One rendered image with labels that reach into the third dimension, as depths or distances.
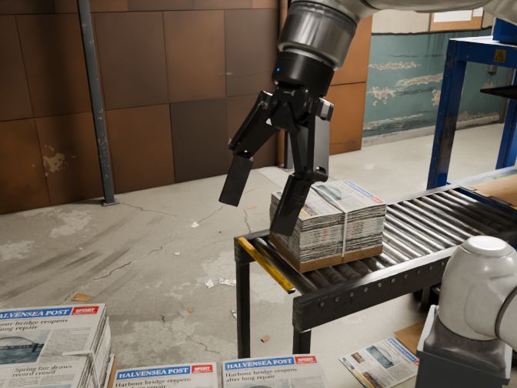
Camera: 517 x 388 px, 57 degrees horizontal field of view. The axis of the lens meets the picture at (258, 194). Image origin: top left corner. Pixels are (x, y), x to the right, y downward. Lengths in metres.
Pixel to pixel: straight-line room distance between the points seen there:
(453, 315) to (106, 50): 3.70
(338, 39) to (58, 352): 0.91
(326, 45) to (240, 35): 4.18
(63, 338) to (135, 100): 3.45
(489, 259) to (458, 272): 0.07
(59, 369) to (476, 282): 0.92
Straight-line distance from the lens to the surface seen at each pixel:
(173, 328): 2.91
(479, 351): 1.29
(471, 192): 2.82
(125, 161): 4.63
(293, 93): 0.62
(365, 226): 1.92
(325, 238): 1.84
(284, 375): 1.41
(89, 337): 1.23
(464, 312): 1.22
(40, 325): 1.31
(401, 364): 2.75
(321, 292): 1.77
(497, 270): 1.17
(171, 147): 4.71
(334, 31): 0.61
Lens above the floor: 1.81
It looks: 24 degrees down
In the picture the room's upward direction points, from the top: straight up
